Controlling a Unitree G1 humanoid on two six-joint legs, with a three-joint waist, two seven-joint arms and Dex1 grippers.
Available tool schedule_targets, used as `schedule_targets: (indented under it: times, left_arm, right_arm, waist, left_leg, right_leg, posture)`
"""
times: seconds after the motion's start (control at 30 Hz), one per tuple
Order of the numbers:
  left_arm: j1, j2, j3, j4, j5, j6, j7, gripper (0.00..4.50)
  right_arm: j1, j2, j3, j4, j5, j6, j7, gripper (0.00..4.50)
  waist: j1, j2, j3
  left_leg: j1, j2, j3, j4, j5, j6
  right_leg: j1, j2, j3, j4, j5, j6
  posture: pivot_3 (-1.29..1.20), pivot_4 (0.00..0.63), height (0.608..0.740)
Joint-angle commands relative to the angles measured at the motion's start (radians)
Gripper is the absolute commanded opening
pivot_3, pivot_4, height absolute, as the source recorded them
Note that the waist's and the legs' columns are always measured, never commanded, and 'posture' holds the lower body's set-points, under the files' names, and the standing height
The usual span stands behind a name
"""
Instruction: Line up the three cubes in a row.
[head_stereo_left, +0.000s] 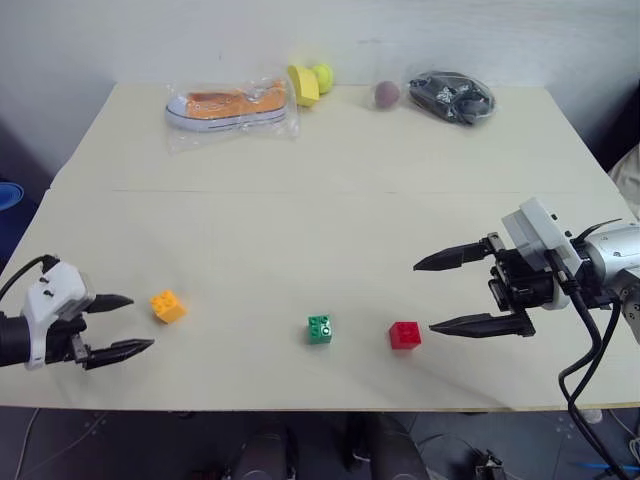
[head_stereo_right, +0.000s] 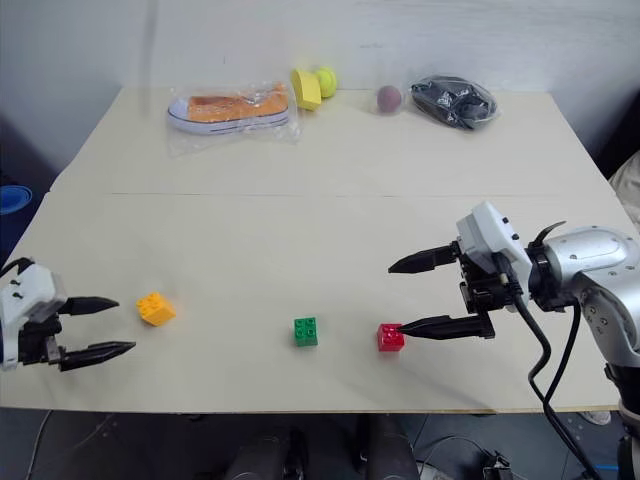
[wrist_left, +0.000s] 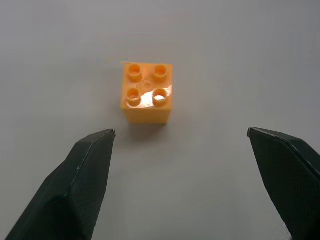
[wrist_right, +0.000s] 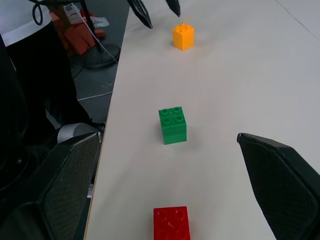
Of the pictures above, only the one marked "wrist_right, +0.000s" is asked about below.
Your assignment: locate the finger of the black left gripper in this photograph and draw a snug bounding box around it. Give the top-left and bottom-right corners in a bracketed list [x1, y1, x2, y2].
[165, 0, 182, 18]
[126, 0, 154, 30]

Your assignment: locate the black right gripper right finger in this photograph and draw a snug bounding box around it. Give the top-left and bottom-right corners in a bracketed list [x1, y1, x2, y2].
[236, 132, 320, 240]

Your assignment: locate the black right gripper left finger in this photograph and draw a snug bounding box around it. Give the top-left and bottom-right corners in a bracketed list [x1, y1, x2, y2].
[0, 131, 102, 240]

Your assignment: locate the orange toy brick cube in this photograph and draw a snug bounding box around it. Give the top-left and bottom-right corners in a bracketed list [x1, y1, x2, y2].
[172, 22, 196, 52]

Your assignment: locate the clear plastic bag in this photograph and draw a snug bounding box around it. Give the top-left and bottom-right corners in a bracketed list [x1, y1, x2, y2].
[89, 15, 111, 29]

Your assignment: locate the black stand with round base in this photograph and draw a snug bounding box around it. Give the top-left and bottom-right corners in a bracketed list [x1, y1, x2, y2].
[78, 0, 122, 71]

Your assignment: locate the orange-red cardboard box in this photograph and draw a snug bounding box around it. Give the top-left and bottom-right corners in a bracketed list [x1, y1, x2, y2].
[48, 5, 106, 57]

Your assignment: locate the silver and black robot body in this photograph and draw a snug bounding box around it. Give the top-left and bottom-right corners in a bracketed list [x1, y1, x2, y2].
[0, 0, 106, 201]

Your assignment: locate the red toy brick cube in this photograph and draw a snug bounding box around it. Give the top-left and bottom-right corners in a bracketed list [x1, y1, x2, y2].
[153, 205, 192, 240]

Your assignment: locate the green toy brick cube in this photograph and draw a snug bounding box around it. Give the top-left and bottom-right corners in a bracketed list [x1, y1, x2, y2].
[158, 106, 188, 146]

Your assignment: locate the thin white cable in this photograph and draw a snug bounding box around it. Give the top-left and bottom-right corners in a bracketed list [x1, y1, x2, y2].
[70, 3, 119, 63]

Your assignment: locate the silver duct tape roll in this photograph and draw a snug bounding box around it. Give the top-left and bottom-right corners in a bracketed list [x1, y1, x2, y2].
[57, 122, 101, 145]

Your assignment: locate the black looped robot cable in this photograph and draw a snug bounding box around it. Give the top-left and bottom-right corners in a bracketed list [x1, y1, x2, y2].
[31, 2, 45, 26]

